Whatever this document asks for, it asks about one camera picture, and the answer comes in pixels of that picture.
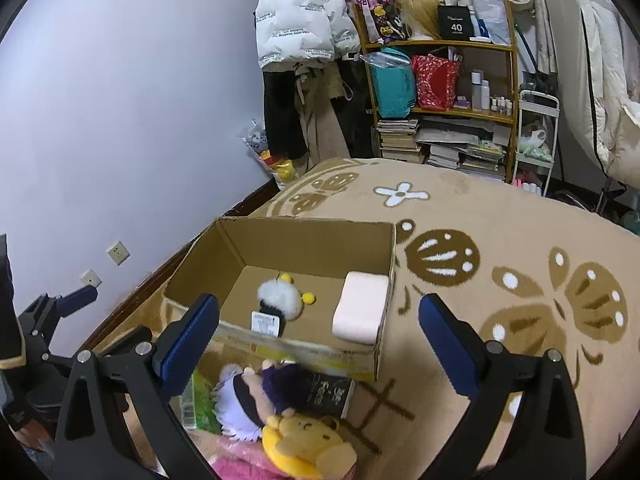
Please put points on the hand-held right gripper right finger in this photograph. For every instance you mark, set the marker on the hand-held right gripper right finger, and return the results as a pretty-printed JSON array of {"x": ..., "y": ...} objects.
[{"x": 442, "y": 340}]

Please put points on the wall outlet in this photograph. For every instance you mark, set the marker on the wall outlet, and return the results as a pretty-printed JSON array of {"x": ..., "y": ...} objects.
[
  {"x": 118, "y": 253},
  {"x": 91, "y": 278}
]

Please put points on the plastic bag of toys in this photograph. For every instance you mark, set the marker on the plastic bag of toys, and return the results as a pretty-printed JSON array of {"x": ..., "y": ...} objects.
[{"x": 270, "y": 155}]

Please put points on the blonde wig head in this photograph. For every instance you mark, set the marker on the blonde wig head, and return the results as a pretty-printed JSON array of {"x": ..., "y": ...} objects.
[{"x": 417, "y": 10}]

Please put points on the yellow bear plush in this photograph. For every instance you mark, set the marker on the yellow bear plush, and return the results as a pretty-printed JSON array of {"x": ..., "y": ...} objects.
[{"x": 305, "y": 437}]

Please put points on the white fluffy bee plush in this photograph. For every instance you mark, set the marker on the white fluffy bee plush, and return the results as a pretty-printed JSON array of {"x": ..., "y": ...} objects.
[{"x": 277, "y": 292}]

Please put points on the white metal cart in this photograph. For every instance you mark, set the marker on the white metal cart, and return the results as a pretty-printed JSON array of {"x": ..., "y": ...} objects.
[{"x": 555, "y": 125}]

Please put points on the leaning book pile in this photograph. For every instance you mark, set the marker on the leaning book pile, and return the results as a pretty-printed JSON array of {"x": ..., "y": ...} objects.
[{"x": 470, "y": 160}]

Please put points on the tall white bottle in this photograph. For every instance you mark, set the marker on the tall white bottle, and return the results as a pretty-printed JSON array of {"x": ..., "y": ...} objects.
[{"x": 476, "y": 90}]

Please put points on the black pink patterned bag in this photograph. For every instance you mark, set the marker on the black pink patterned bag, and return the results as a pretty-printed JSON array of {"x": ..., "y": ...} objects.
[{"x": 377, "y": 7}]

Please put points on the beige hanging trousers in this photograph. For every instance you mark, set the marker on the beige hanging trousers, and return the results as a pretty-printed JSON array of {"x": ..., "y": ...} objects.
[{"x": 320, "y": 120}]

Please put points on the wooden shelf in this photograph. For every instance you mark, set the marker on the wooden shelf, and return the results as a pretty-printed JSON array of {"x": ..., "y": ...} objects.
[{"x": 512, "y": 60}]

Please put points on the short white bottle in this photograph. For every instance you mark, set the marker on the short white bottle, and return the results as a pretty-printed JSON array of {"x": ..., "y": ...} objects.
[{"x": 485, "y": 95}]

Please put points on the black hanging garment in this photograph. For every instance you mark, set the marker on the black hanging garment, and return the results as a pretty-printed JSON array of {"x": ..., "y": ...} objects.
[{"x": 357, "y": 120}]

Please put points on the plastic bag in cart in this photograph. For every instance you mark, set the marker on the plastic bag in cart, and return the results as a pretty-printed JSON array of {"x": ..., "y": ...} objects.
[{"x": 534, "y": 145}]

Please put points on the teal bag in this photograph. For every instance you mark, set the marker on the teal bag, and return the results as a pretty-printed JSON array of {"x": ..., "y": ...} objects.
[{"x": 395, "y": 90}]

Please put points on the green packet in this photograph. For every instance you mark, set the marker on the green packet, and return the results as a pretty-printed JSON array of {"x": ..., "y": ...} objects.
[{"x": 200, "y": 410}]

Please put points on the pink foam block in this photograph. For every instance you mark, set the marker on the pink foam block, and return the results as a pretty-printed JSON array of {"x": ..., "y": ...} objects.
[{"x": 361, "y": 305}]

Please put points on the grey paper pile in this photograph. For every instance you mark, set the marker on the grey paper pile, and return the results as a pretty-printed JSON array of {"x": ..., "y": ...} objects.
[{"x": 460, "y": 132}]

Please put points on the black tissue pack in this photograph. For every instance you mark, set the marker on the black tissue pack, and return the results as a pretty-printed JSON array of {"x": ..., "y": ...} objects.
[{"x": 332, "y": 395}]

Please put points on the pink bear plush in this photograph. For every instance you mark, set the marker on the pink bear plush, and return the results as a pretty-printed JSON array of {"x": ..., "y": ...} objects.
[{"x": 240, "y": 462}]

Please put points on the white hanging garment cover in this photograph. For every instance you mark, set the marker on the white hanging garment cover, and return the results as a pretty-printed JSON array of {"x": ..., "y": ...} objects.
[{"x": 605, "y": 60}]

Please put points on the row of small bottles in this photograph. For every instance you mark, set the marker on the row of small bottles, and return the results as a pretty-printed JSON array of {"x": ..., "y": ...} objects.
[{"x": 501, "y": 106}]

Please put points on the tall book stack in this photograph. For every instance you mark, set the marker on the tall book stack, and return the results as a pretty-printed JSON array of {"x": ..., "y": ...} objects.
[{"x": 397, "y": 142}]

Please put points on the black box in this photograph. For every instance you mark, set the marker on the black box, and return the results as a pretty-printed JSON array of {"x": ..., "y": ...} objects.
[{"x": 456, "y": 24}]

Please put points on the purple-haired doll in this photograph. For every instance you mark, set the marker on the purple-haired doll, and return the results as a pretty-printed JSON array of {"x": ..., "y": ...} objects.
[{"x": 290, "y": 382}]

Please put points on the white puffer jacket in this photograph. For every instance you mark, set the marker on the white puffer jacket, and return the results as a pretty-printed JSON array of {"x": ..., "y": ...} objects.
[{"x": 295, "y": 15}]

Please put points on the black hanging trousers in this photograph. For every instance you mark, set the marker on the black hanging trousers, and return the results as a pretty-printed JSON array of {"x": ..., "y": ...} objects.
[{"x": 282, "y": 115}]

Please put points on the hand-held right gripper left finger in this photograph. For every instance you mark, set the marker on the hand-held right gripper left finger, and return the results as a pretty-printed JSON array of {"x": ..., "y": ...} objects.
[{"x": 192, "y": 332}]

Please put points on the cardboard box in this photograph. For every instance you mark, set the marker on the cardboard box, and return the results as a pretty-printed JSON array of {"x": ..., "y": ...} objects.
[{"x": 300, "y": 245}]

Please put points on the white-haired doll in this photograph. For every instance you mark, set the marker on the white-haired doll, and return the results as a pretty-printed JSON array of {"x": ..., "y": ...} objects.
[{"x": 235, "y": 405}]

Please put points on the red patterned bag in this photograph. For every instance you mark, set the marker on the red patterned bag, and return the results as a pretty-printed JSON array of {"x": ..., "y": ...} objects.
[{"x": 435, "y": 82}]

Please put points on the white plastic bag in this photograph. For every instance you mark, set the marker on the white plastic bag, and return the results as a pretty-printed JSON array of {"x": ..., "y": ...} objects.
[{"x": 487, "y": 5}]

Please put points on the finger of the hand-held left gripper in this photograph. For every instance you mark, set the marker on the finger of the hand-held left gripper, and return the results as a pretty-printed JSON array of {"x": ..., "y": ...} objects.
[
  {"x": 127, "y": 335},
  {"x": 77, "y": 299}
]

